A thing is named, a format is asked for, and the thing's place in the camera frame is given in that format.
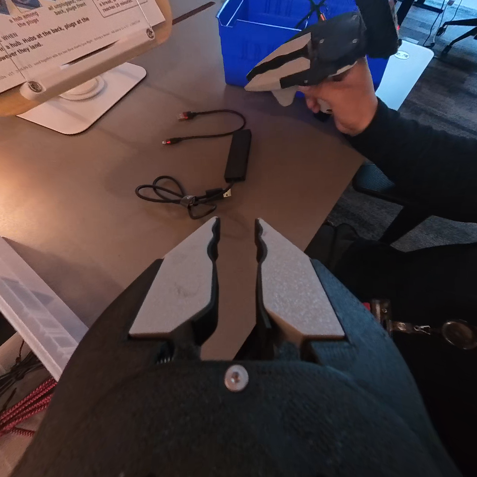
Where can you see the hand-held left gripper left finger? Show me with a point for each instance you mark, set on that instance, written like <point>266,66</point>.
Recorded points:
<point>175,294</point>

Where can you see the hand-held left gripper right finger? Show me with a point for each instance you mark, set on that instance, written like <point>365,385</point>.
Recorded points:
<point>298,294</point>

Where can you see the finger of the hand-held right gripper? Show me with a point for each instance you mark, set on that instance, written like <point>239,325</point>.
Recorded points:
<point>287,50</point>
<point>268,80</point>

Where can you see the blue plastic bin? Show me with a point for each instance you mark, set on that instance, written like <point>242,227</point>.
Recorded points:
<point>238,48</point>

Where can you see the black USB hub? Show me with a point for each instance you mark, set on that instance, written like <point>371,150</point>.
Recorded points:
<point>238,156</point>

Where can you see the clear plastic bin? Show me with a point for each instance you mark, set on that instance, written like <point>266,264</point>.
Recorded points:
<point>37,305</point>

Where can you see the person's right forearm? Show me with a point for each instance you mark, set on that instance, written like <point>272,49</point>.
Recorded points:
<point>417,156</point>

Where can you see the person's right hand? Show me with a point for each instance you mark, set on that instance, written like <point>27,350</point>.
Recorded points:
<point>350,100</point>

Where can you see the wooden display board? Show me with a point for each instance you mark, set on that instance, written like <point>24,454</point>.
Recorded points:
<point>164,33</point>

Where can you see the black mesh office chair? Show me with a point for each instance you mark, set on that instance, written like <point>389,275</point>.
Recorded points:
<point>458,33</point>

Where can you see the person's dark clothed body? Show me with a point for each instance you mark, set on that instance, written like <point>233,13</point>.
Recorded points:
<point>428,279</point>

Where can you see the black chair with armrest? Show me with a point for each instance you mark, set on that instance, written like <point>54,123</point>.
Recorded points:
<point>376,182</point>

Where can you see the white stand base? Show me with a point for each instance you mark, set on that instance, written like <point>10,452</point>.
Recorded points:
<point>111,89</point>

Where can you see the printed instruction sheet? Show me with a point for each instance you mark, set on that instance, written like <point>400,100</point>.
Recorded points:
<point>56,37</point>

